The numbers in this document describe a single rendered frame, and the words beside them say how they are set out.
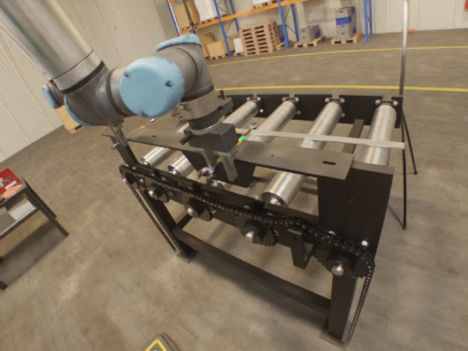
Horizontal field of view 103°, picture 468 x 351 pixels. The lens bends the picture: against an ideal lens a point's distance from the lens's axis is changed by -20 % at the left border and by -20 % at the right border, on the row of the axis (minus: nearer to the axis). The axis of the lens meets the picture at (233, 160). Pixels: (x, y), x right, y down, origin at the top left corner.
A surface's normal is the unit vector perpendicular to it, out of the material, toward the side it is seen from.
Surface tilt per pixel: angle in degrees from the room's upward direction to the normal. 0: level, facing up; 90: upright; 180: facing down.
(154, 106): 90
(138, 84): 90
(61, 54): 103
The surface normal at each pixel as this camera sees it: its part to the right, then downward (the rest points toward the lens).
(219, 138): -0.57, 0.58
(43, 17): 0.76, 0.32
